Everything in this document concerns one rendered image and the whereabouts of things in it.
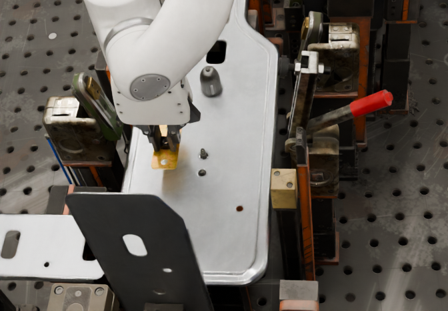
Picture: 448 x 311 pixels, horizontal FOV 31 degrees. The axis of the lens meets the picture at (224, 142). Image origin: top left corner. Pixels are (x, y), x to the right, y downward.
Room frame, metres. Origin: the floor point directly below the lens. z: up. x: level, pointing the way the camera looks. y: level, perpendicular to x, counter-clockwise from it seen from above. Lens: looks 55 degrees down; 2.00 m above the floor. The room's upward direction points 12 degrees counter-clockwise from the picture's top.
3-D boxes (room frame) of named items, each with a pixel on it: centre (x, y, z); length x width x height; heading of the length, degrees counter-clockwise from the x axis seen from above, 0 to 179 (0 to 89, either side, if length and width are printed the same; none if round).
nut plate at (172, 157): (0.70, 0.08, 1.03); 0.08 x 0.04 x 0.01; 165
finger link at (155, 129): (0.70, 0.11, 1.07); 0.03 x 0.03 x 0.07; 76
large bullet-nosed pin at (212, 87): (0.80, 0.00, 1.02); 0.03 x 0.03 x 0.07
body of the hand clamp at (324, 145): (0.64, -0.13, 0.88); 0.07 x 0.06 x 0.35; 76
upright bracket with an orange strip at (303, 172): (0.55, -0.09, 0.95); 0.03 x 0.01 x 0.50; 166
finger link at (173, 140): (0.69, 0.06, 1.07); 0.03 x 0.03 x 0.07; 75
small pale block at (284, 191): (0.57, -0.07, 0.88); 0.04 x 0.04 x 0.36; 76
